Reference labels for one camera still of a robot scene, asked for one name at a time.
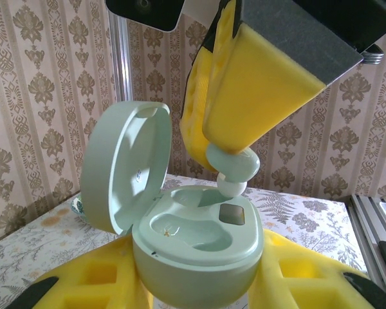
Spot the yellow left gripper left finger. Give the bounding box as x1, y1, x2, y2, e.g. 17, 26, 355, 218
12, 236, 155, 309

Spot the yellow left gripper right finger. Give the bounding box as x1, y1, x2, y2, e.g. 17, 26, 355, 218
248, 229, 386, 309

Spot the aluminium frame post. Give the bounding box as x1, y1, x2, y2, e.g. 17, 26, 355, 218
108, 14, 133, 104

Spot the mint green wireless earbud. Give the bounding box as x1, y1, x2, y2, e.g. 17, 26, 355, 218
205, 144, 261, 198

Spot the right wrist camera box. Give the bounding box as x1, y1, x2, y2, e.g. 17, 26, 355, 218
105, 0, 186, 32

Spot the mint green earbud case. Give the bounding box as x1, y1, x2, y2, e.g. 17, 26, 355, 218
79, 101, 264, 306

